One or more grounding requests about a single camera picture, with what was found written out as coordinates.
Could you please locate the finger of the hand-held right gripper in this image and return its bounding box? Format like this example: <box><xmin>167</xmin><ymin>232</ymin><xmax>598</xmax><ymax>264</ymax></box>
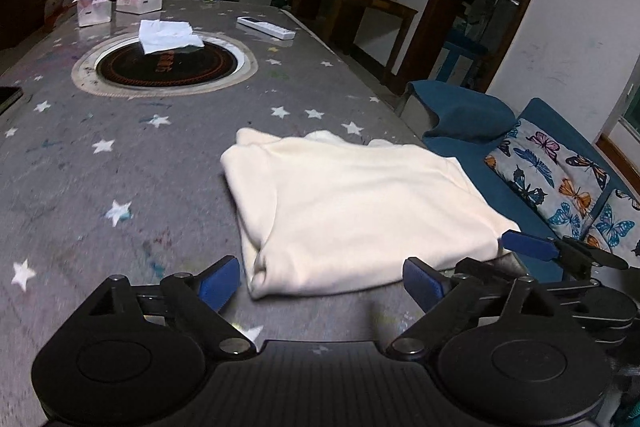
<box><xmin>452</xmin><ymin>257</ymin><xmax>601</xmax><ymax>294</ymax></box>
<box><xmin>501</xmin><ymin>229</ymin><xmax>630</xmax><ymax>270</ymax></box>

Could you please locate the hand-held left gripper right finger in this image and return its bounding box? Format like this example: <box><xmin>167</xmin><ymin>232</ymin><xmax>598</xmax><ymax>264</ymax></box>
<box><xmin>387</xmin><ymin>257</ymin><xmax>566</xmax><ymax>360</ymax></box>

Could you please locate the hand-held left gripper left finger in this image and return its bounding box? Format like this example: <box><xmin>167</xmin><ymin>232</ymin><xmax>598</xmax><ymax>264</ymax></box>
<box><xmin>75</xmin><ymin>255</ymin><xmax>258</xmax><ymax>355</ymax></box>

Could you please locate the cream sweater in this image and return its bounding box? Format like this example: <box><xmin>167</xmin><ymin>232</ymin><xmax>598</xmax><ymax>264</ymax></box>
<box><xmin>221</xmin><ymin>128</ymin><xmax>522</xmax><ymax>300</ymax></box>

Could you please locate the large butterfly print cushion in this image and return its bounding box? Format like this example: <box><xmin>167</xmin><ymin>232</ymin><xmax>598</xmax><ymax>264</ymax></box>
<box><xmin>484</xmin><ymin>118</ymin><xmax>611</xmax><ymax>240</ymax></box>

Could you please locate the small butterfly print cushion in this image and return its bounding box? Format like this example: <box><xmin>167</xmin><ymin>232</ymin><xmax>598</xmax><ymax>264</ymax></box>
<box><xmin>585</xmin><ymin>189</ymin><xmax>640</xmax><ymax>259</ymax></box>

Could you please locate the grey star-patterned tablecloth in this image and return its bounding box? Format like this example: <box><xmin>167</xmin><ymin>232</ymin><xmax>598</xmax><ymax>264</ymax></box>
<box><xmin>0</xmin><ymin>0</ymin><xmax>451</xmax><ymax>353</ymax></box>

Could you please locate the blue sofa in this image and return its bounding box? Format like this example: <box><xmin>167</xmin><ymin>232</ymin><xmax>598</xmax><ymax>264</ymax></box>
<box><xmin>400</xmin><ymin>79</ymin><xmax>640</xmax><ymax>288</ymax></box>

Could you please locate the blue chair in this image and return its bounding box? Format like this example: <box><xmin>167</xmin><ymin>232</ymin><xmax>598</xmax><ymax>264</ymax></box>
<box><xmin>435</xmin><ymin>29</ymin><xmax>488</xmax><ymax>88</ymax></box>

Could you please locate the round built-in hotplate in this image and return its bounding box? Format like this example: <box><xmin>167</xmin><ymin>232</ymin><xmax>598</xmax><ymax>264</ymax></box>
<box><xmin>71</xmin><ymin>32</ymin><xmax>259</xmax><ymax>98</ymax></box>

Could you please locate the white crumpled tissue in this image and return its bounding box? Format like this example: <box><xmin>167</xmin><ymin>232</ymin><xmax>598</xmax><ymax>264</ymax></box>
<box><xmin>138</xmin><ymin>19</ymin><xmax>205</xmax><ymax>56</ymax></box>

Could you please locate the white remote control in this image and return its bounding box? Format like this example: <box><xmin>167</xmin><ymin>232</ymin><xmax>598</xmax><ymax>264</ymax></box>
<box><xmin>236</xmin><ymin>16</ymin><xmax>296</xmax><ymax>42</ymax></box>

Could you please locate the black smartphone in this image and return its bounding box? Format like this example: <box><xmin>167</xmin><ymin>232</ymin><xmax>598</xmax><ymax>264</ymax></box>
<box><xmin>0</xmin><ymin>86</ymin><xmax>24</xmax><ymax>115</ymax></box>

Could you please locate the wooden desk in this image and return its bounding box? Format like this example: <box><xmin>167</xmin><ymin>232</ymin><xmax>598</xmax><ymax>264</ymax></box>
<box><xmin>292</xmin><ymin>0</ymin><xmax>418</xmax><ymax>58</ymax></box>

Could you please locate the clear plastic box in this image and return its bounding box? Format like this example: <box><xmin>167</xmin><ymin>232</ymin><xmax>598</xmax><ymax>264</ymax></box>
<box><xmin>76</xmin><ymin>0</ymin><xmax>112</xmax><ymax>28</ymax></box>

